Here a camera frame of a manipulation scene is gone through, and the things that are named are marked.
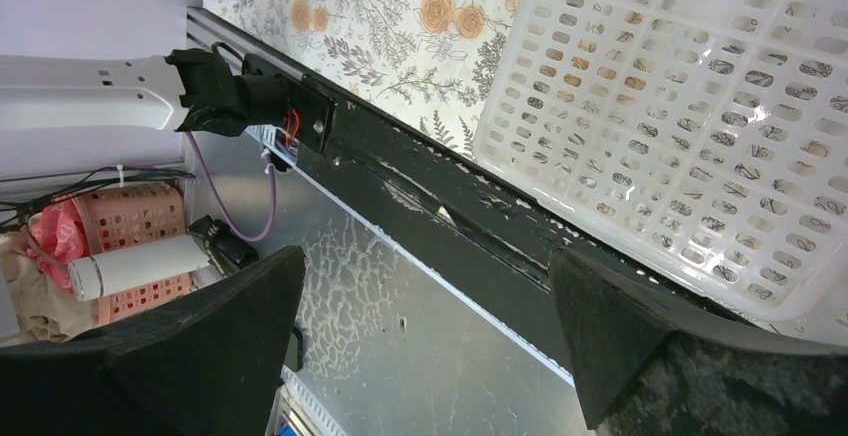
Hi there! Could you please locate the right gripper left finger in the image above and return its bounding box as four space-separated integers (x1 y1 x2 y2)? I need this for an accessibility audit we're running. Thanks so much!
1 246 305 435

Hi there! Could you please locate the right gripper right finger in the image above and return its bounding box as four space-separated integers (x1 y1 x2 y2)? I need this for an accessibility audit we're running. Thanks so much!
549 247 847 435

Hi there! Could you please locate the white plastic basket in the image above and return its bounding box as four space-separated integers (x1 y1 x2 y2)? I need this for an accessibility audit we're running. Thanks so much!
474 0 847 345

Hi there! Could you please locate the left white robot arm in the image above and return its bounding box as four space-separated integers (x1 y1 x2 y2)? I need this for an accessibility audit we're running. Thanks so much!
1 45 291 137

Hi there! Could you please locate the white cylinder bottle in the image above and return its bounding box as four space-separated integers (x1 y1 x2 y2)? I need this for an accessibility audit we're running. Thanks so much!
67 235 210 302

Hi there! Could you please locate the pink basket with clutter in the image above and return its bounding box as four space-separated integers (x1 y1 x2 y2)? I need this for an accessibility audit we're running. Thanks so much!
1 183 193 344

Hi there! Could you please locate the floral table mat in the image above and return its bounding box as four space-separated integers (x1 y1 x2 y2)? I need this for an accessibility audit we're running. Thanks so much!
203 0 521 156

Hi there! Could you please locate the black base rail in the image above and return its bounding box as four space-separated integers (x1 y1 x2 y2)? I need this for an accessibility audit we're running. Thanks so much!
245 55 750 371

